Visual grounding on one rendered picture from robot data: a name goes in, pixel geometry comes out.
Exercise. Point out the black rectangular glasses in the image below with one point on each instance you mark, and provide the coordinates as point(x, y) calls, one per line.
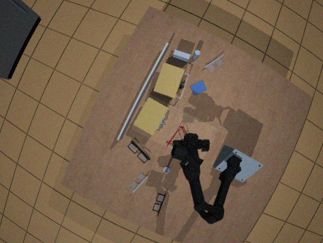
point(142, 156)

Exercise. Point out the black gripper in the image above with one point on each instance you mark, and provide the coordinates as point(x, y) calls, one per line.
point(202, 144)

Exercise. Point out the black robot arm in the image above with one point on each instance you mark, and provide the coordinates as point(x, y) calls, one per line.
point(192, 171)

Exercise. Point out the light grey flat panel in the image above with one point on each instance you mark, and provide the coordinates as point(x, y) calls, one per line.
point(142, 92)

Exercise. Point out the light blue cylinder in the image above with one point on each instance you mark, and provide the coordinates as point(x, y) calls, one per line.
point(196, 54)

